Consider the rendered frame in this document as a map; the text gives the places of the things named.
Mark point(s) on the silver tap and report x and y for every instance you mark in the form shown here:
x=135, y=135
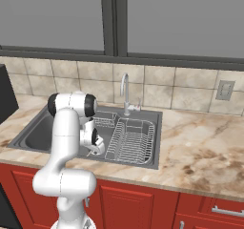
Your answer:
x=126, y=93

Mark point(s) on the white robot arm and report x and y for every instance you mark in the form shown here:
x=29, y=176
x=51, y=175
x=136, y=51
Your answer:
x=65, y=134

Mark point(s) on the grey wall outlet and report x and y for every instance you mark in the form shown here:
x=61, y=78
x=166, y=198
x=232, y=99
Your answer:
x=225, y=90

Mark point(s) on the black appliance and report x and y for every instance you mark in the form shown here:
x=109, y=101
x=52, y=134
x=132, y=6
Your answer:
x=6, y=96

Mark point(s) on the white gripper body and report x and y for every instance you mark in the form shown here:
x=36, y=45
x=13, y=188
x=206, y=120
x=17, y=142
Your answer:
x=97, y=147

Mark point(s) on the grey steel sink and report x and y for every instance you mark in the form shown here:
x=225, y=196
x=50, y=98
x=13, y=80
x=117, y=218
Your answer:
x=38, y=134

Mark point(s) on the grey framed window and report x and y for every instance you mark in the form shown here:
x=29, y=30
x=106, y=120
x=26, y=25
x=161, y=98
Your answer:
x=116, y=19

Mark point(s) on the red cabinet door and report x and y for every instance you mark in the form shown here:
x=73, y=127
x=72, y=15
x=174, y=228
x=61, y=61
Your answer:
x=25, y=191
x=133, y=207
x=206, y=224

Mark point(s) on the red drawer front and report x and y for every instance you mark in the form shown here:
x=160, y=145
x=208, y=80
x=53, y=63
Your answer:
x=203, y=207

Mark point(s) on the black dishwasher front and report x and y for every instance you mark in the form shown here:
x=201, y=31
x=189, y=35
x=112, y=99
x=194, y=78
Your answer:
x=8, y=210

